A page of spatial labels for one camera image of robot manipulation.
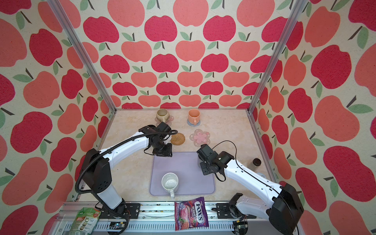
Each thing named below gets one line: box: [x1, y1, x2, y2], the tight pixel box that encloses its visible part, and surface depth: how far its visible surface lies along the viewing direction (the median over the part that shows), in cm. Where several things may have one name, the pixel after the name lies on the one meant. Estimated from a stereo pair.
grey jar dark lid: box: [252, 158, 262, 166], surface depth 84 cm
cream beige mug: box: [156, 108, 170, 123], surface depth 110 cm
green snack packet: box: [69, 207, 102, 235], surface depth 72 cm
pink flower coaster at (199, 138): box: [189, 129, 211, 148], surface depth 107 cm
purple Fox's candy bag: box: [174, 196, 210, 232], surface depth 73 cm
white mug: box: [161, 172, 180, 199], surface depth 79 cm
